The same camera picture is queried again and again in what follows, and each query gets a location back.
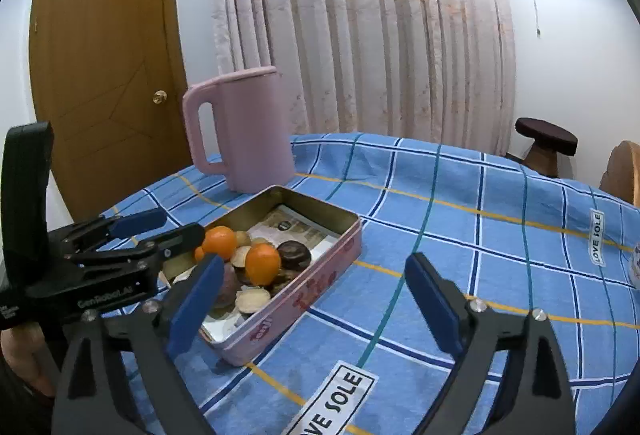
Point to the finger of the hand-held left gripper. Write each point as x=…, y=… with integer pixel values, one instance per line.
x=180, y=237
x=137, y=221

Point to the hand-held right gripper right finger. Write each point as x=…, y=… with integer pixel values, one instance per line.
x=432, y=305

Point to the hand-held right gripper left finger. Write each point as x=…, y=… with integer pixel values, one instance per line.
x=195, y=310

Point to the tan round longan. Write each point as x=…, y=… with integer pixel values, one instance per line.
x=243, y=238

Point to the brown striped fruit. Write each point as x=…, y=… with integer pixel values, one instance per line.
x=282, y=276

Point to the pink tin box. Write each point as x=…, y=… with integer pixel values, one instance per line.
x=300, y=310

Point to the person's left forearm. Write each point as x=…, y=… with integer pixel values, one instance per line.
x=20, y=360

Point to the beige fruit shell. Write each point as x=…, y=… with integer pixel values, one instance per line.
x=252, y=300

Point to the beige cut fruit half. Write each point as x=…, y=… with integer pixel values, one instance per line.
x=240, y=257

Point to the blue checkered tablecloth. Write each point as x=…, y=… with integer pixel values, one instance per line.
x=450, y=215

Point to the newspaper lining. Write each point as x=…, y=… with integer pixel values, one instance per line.
x=300, y=227

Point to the brass door knob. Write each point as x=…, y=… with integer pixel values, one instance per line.
x=160, y=97

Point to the pink electric kettle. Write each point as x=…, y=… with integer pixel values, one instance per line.
x=250, y=130

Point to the wooden door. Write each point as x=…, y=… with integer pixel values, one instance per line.
x=100, y=65

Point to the dark brown round stool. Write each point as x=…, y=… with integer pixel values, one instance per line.
x=545, y=132

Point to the white patterned object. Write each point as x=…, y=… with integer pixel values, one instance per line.
x=635, y=265

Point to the wooden chair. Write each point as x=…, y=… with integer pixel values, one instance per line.
x=622, y=170

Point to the pink floral curtain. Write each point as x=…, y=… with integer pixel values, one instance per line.
x=360, y=25

